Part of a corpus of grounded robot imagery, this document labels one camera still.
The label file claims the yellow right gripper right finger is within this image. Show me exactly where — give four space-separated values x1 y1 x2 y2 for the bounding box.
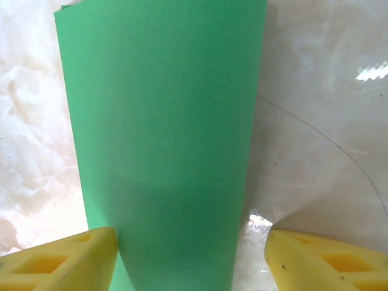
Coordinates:
264 229 388 291

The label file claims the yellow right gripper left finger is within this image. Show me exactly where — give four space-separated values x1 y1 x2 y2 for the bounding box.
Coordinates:
0 226 118 291

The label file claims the green paper sheet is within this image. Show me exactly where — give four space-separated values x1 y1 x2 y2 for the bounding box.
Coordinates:
53 0 268 291

